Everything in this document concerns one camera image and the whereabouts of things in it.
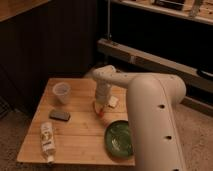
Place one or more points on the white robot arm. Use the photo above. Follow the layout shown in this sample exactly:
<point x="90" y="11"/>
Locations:
<point x="150" y="99"/>

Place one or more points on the wooden table top board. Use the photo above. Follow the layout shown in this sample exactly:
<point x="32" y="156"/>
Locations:
<point x="80" y="140"/>

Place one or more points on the upper wooden shelf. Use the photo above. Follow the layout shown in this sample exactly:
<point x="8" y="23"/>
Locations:
<point x="195" y="10"/>

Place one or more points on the white lotion tube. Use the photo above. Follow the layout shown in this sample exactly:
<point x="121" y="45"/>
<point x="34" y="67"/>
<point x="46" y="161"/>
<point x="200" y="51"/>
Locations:
<point x="47" y="141"/>

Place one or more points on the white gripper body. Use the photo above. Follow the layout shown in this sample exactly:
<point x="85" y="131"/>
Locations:
<point x="102" y="92"/>

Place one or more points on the green plate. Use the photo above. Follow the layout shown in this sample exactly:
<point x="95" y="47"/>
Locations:
<point x="117" y="139"/>

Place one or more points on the translucent plastic cup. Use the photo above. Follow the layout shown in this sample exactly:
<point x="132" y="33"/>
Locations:
<point x="62" y="92"/>

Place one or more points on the dark rectangular sponge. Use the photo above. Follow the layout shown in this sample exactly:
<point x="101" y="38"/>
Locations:
<point x="59" y="115"/>

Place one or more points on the red orange pepper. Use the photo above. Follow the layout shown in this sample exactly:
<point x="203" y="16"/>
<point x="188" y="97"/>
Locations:
<point x="99" y="109"/>

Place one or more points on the long metal rail shelf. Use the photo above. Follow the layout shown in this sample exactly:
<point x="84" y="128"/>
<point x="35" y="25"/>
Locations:
<point x="154" y="63"/>

